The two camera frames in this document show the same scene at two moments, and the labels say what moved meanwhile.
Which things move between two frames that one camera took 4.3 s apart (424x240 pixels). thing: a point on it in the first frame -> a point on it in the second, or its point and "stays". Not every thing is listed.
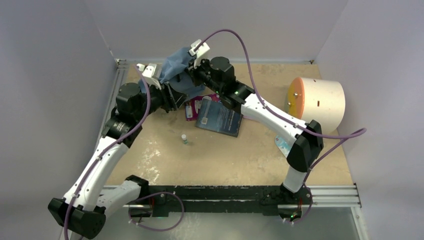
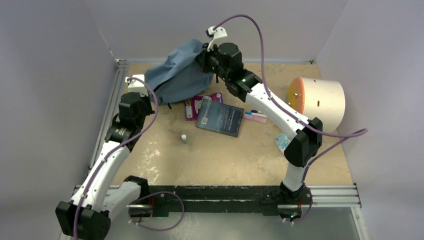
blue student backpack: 173,71 stays
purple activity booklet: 192,106 stays
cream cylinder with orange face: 321,100 stays
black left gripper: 171,99 -> 145,99
